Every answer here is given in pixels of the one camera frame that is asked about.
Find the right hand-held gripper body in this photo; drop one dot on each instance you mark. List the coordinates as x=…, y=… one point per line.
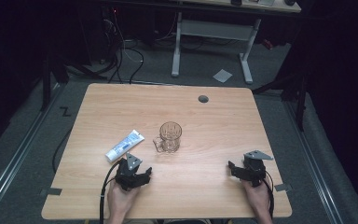
x=254, y=171

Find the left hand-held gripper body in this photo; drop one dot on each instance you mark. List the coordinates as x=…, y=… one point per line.
x=130, y=177

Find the white and blue toothpaste tube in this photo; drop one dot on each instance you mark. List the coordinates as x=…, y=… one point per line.
x=124, y=146

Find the clear glass mug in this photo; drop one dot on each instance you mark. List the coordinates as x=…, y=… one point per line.
x=171, y=137

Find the person's left hand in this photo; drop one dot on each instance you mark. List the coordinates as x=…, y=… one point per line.
x=121, y=199

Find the person's right hand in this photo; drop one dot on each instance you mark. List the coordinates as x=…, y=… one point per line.
x=258, y=197

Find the grey tape piece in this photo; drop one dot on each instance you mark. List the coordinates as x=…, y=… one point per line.
x=54, y=191
x=282, y=187

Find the black metal stand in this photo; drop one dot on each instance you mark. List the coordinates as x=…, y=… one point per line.
x=300, y=102
x=46, y=81

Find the grey paper sheet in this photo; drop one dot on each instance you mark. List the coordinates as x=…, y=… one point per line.
x=222, y=76

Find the small red object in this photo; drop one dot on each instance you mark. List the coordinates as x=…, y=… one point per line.
x=267, y=44

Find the white-framed wooden desk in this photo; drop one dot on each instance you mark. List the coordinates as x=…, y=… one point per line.
x=217, y=29

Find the metal floor rail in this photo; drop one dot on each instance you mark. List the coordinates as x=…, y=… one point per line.
x=15, y=158
x=315, y=161

